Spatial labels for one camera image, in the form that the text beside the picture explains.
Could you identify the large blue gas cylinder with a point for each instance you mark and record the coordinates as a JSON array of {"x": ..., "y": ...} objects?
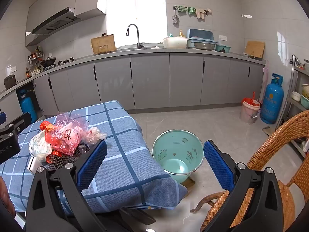
[{"x": 272, "y": 99}]

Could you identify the white bowl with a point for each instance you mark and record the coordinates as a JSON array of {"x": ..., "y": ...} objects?
[{"x": 296, "y": 96}]

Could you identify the flat cardboard scrap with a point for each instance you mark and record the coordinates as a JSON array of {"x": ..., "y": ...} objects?
[{"x": 268, "y": 130}]

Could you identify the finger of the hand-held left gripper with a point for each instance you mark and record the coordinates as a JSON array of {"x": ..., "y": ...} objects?
[
  {"x": 24, "y": 119},
  {"x": 2, "y": 118}
]

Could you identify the yellow soap bottle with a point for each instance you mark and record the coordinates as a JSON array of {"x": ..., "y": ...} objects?
[{"x": 181, "y": 34}]

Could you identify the white plastic bucket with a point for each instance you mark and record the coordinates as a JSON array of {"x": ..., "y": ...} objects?
[{"x": 248, "y": 114}]

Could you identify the spice rack with bottles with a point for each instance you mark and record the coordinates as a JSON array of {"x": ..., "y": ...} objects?
[{"x": 35, "y": 64}]

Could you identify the white plastic basin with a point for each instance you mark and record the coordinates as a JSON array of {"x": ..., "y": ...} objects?
[{"x": 175, "y": 43}]

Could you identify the metal bowl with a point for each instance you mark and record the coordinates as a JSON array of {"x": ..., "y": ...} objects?
[{"x": 203, "y": 46}]

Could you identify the large wooden cutting board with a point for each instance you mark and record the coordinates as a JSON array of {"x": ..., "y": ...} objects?
[{"x": 102, "y": 44}]

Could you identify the red and clear plastic trash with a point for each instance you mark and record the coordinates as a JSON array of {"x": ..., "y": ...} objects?
[{"x": 66, "y": 135}]

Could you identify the bright window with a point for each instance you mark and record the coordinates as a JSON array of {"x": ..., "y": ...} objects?
[{"x": 137, "y": 14}]

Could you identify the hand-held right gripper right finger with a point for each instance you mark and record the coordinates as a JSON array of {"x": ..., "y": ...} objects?
[{"x": 217, "y": 166}]

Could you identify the dark round pot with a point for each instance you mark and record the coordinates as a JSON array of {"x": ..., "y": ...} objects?
[{"x": 10, "y": 82}]

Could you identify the black wok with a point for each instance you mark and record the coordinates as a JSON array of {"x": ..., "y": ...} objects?
[{"x": 48, "y": 61}]

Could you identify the small blue gas cylinder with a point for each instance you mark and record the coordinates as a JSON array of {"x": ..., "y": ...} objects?
[{"x": 27, "y": 106}]

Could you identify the brown wicker chair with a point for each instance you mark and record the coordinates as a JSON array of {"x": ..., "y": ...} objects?
[{"x": 284, "y": 135}]

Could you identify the metal storage shelf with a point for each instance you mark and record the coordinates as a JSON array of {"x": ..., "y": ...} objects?
[{"x": 293, "y": 82}]

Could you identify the red dustpan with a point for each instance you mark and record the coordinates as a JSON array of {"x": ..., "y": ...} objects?
[{"x": 251, "y": 102}]

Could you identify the grey kitchen counter cabinets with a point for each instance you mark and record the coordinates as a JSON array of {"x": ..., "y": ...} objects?
[{"x": 149, "y": 77}]

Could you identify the blue plaid tablecloth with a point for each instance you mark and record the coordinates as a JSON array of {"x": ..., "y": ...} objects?
[{"x": 125, "y": 149}]

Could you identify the green plastic basin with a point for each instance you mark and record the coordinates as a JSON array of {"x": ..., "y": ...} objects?
[{"x": 305, "y": 102}]

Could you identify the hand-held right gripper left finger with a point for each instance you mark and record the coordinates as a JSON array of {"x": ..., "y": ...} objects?
[{"x": 93, "y": 166}]

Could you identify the gas stove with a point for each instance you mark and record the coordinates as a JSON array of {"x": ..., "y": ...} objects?
[{"x": 65, "y": 62}]

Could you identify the white wall socket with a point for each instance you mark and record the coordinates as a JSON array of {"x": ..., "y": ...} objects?
[{"x": 223, "y": 38}]

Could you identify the person's left hand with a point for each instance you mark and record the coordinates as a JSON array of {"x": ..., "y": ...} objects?
[{"x": 6, "y": 195}]

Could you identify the blue dish rack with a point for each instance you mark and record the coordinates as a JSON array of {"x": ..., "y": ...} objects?
[{"x": 201, "y": 34}]

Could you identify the small wooden cutting board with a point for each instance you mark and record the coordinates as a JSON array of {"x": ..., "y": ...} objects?
[{"x": 255, "y": 49}]

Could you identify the black kitchen faucet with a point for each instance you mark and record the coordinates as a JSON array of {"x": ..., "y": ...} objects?
[{"x": 138, "y": 35}]

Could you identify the beige hanging gloves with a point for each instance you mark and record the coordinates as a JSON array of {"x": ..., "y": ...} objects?
[{"x": 201, "y": 13}]

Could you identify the grey hanging duster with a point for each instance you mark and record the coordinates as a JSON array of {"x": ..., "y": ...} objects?
[{"x": 175, "y": 20}]

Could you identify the crinkled red wrapper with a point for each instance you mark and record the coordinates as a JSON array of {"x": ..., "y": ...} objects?
[{"x": 45, "y": 126}]

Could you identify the teal plastic basket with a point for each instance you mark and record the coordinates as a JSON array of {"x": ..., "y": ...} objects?
[{"x": 223, "y": 48}]

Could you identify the mint green enamel basin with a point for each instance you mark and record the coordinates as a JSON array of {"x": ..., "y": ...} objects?
[{"x": 178, "y": 149}]

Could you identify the clear plastic bag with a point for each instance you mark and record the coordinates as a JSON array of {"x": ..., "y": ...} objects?
[
  {"x": 95, "y": 135},
  {"x": 38, "y": 147}
]

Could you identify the black range hood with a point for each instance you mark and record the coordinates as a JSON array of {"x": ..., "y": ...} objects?
[{"x": 55, "y": 23}]

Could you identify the green striped hanging cloth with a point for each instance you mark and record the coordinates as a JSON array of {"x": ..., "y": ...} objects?
[{"x": 191, "y": 9}]

